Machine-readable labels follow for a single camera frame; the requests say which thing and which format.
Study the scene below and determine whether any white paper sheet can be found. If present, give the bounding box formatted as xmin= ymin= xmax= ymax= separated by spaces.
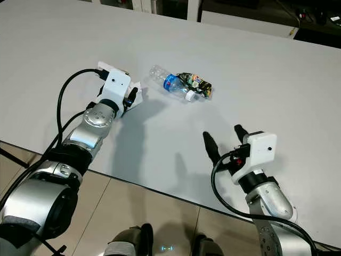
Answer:
xmin=133 ymin=81 xmax=145 ymax=106

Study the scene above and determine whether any dark colourful snack wrapper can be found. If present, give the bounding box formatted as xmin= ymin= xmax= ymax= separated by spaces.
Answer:
xmin=177 ymin=72 xmax=213 ymax=99

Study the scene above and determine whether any clear plastic bottle blue label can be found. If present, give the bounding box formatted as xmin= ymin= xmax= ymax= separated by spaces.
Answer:
xmin=149 ymin=65 xmax=197 ymax=102

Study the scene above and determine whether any grey right robot leg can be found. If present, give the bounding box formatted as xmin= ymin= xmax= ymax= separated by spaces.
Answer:
xmin=192 ymin=234 xmax=224 ymax=256

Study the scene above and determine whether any grey robot leg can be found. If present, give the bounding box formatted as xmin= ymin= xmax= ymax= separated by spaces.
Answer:
xmin=192 ymin=234 xmax=224 ymax=256
xmin=104 ymin=223 xmax=154 ymax=256

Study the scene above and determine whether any white low cabinet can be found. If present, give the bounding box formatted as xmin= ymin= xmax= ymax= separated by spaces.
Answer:
xmin=200 ymin=10 xmax=299 ymax=39

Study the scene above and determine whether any grey left robot leg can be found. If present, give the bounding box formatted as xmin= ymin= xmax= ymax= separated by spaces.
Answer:
xmin=104 ymin=223 xmax=154 ymax=256

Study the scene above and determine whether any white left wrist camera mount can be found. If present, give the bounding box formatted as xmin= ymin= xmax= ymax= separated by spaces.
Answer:
xmin=97 ymin=71 xmax=133 ymax=107

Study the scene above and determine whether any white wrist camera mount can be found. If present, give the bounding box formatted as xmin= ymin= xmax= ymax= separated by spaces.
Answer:
xmin=232 ymin=131 xmax=279 ymax=185
xmin=97 ymin=71 xmax=133 ymax=107

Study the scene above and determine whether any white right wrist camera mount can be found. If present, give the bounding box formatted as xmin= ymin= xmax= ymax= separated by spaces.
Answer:
xmin=232 ymin=131 xmax=279 ymax=185

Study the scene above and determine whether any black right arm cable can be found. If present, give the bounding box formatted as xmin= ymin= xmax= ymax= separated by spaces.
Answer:
xmin=210 ymin=152 xmax=320 ymax=256

